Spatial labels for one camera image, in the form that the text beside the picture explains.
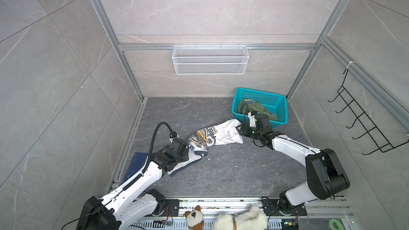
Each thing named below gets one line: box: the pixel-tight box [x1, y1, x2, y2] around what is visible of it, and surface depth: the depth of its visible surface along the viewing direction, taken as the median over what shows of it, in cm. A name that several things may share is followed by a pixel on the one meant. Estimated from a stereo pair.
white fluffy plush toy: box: [211, 204, 268, 230], surface depth 63 cm
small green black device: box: [281, 218, 299, 230], surface depth 72 cm
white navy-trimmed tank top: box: [167, 118, 244, 177], surface depth 92 cm
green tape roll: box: [328, 218, 345, 230], surface depth 71 cm
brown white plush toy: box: [184, 204, 205, 230], surface depth 70 cm
